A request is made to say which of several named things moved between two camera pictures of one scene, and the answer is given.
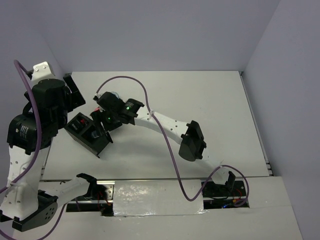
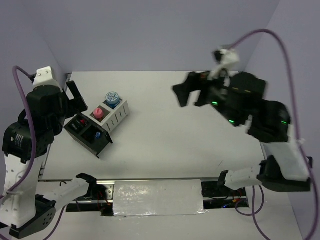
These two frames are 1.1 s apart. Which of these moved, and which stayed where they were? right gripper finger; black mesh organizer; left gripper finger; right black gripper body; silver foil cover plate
Moved: left gripper finger; right black gripper body; right gripper finger
Stayed: silver foil cover plate; black mesh organizer
